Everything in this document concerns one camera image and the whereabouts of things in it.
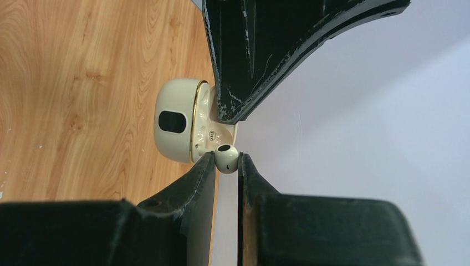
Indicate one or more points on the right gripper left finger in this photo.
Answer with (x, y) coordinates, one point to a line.
(173, 227)

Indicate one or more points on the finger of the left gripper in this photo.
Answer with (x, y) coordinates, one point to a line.
(255, 45)

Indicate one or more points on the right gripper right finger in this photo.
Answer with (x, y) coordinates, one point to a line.
(282, 229)

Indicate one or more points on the white earbud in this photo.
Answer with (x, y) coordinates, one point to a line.
(226, 158)

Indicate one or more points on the white charging case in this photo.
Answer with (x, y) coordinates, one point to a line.
(186, 116)

